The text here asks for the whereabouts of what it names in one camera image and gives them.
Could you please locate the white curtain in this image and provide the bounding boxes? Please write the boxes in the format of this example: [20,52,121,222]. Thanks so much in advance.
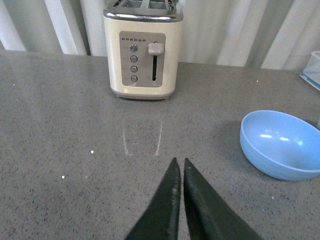
[0,0,320,72]

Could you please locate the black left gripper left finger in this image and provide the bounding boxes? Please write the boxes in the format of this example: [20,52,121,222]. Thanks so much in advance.
[125,157,181,240]

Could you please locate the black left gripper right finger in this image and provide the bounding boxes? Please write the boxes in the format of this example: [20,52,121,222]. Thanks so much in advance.
[183,158,262,240]

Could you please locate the clear plastic food container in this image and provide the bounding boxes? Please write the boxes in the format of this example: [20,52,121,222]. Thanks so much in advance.
[299,51,320,91]

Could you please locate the cream two-slot toaster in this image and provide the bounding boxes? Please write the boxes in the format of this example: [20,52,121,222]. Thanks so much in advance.
[103,0,184,100]

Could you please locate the blue plastic bowl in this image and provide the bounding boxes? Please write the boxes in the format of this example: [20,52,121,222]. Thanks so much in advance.
[239,110,320,181]

